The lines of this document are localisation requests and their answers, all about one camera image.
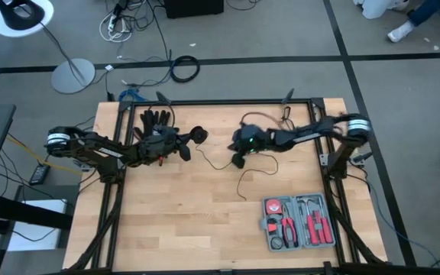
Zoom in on white bag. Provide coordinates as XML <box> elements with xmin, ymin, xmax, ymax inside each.
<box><xmin>353</xmin><ymin>0</ymin><xmax>410</xmax><ymax>20</ymax></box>

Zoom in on grey plastic tool case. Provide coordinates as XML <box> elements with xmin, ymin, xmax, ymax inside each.
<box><xmin>261</xmin><ymin>192</ymin><xmax>336</xmax><ymax>252</ymax></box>

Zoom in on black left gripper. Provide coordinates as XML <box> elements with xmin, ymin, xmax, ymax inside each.
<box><xmin>143</xmin><ymin>125</ymin><xmax>196</xmax><ymax>162</ymax></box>

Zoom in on red handled pliers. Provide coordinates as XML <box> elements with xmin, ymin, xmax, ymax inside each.
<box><xmin>280</xmin><ymin>208</ymin><xmax>300</xmax><ymax>248</ymax></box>

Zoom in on black box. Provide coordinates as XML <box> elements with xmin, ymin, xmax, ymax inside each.
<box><xmin>164</xmin><ymin>0</ymin><xmax>225</xmax><ymax>19</ymax></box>

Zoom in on white power strip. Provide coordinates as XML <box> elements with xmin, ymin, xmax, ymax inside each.
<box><xmin>99</xmin><ymin>11</ymin><xmax>133</xmax><ymax>43</ymax></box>

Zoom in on blue cable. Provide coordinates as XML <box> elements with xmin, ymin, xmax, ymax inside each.
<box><xmin>118</xmin><ymin>88</ymin><xmax>141</xmax><ymax>102</ymax></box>

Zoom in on black table clamp lever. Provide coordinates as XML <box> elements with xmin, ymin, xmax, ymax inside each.
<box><xmin>353</xmin><ymin>150</ymin><xmax>374</xmax><ymax>163</ymax></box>

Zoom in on white box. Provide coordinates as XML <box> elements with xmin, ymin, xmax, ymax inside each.
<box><xmin>7</xmin><ymin>198</ymin><xmax>69</xmax><ymax>252</ymax></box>

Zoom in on red handled screwdriver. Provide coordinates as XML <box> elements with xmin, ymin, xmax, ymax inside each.
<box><xmin>306</xmin><ymin>200</ymin><xmax>321</xmax><ymax>246</ymax></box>
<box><xmin>315</xmin><ymin>198</ymin><xmax>335</xmax><ymax>244</ymax></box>

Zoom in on person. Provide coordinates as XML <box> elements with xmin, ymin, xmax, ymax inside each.
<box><xmin>387</xmin><ymin>0</ymin><xmax>440</xmax><ymax>44</ymax></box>

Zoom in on black round cord spool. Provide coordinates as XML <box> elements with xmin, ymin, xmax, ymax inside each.
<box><xmin>189</xmin><ymin>125</ymin><xmax>209</xmax><ymax>145</ymax></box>

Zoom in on grey floor lamp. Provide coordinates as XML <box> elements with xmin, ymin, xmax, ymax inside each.
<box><xmin>0</xmin><ymin>0</ymin><xmax>96</xmax><ymax>95</ymax></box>

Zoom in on black aluminium table frame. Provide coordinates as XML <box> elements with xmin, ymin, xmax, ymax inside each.
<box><xmin>47</xmin><ymin>88</ymin><xmax>440</xmax><ymax>275</ymax></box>

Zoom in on coiled black cable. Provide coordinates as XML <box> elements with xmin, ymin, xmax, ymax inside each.
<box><xmin>170</xmin><ymin>55</ymin><xmax>201</xmax><ymax>84</ymax></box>

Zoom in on red tape measure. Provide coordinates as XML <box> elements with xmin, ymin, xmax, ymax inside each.
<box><xmin>264</xmin><ymin>198</ymin><xmax>284</xmax><ymax>215</ymax></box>

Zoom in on thin black cord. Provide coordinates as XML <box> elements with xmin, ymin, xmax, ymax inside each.
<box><xmin>194</xmin><ymin>141</ymin><xmax>280</xmax><ymax>202</ymax></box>

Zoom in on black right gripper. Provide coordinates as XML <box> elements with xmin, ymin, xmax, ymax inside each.
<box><xmin>226</xmin><ymin>128</ymin><xmax>248</xmax><ymax>170</ymax></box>

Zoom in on black work glove green cuff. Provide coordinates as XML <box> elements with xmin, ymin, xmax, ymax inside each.
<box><xmin>134</xmin><ymin>109</ymin><xmax>180</xmax><ymax>143</ymax></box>

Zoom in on black carabiner hook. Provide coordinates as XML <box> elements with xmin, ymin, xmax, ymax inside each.
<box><xmin>280</xmin><ymin>105</ymin><xmax>298</xmax><ymax>131</ymax></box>

